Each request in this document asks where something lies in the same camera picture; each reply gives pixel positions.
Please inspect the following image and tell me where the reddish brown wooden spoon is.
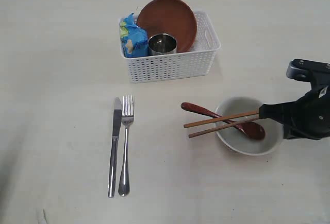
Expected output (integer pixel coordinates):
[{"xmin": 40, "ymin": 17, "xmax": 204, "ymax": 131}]
[{"xmin": 181, "ymin": 102, "xmax": 266, "ymax": 140}]

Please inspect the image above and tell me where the silver table knife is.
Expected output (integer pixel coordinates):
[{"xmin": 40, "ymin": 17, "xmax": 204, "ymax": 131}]
[{"xmin": 108, "ymin": 97, "xmax": 122, "ymax": 198}]

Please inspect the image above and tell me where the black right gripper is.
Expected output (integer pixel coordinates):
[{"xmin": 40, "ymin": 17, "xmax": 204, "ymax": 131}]
[{"xmin": 258, "ymin": 72, "xmax": 329, "ymax": 140}]

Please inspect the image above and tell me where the blue snack packet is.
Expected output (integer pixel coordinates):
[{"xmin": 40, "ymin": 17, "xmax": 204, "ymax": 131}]
[{"xmin": 120, "ymin": 13, "xmax": 149, "ymax": 58}]

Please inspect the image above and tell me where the wooden chopstick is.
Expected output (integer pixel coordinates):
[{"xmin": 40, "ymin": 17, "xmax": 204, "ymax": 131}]
[
  {"xmin": 188, "ymin": 117, "xmax": 259, "ymax": 138},
  {"xmin": 184, "ymin": 110, "xmax": 259, "ymax": 128}
]

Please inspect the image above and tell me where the stainless steel cup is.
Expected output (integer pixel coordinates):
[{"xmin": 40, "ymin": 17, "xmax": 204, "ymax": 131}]
[{"xmin": 148, "ymin": 33, "xmax": 177, "ymax": 56}]

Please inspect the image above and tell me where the white perforated plastic basket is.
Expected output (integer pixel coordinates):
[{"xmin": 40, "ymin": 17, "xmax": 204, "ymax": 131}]
[{"xmin": 119, "ymin": 10, "xmax": 221, "ymax": 83}]

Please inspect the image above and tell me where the brown round wooden plate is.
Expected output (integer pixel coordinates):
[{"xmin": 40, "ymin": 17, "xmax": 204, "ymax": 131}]
[{"xmin": 137, "ymin": 0, "xmax": 197, "ymax": 53}]

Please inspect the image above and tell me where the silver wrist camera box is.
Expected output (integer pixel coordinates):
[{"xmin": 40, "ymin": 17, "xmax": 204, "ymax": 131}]
[{"xmin": 286, "ymin": 59, "xmax": 329, "ymax": 82}]

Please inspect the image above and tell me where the silver fork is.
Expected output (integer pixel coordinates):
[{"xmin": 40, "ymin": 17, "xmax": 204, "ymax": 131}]
[{"xmin": 118, "ymin": 95, "xmax": 134, "ymax": 196}]

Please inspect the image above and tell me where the clear glass bowl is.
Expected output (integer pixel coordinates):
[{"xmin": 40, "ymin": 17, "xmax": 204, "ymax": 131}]
[{"xmin": 216, "ymin": 97, "xmax": 283, "ymax": 156}]

